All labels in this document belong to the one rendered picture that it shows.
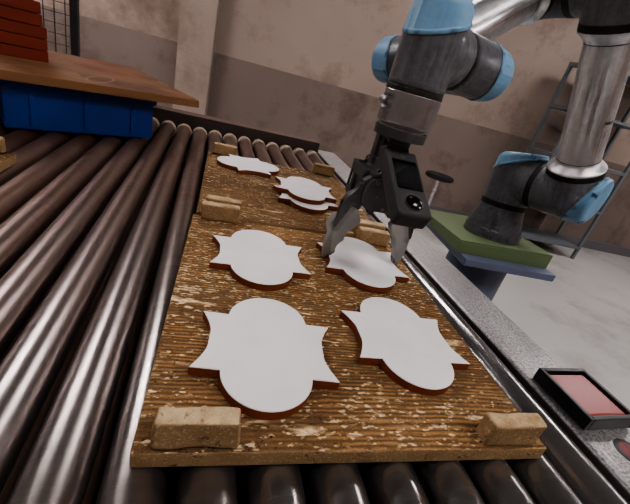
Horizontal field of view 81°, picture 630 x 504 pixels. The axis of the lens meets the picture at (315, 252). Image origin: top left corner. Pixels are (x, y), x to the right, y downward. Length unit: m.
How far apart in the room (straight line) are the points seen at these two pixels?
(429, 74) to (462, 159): 4.17
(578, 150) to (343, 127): 3.32
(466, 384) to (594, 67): 0.68
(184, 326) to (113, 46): 3.95
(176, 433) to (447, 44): 0.47
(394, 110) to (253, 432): 0.39
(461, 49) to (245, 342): 0.42
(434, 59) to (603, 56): 0.48
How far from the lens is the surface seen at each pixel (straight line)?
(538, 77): 4.92
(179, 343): 0.37
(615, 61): 0.93
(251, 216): 0.66
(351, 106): 4.13
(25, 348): 0.40
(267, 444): 0.31
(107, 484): 0.32
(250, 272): 0.47
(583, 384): 0.58
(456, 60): 0.53
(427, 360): 0.42
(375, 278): 0.53
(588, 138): 0.98
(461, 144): 4.61
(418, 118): 0.51
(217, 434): 0.29
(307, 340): 0.38
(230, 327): 0.38
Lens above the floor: 1.18
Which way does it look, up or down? 25 degrees down
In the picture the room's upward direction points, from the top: 16 degrees clockwise
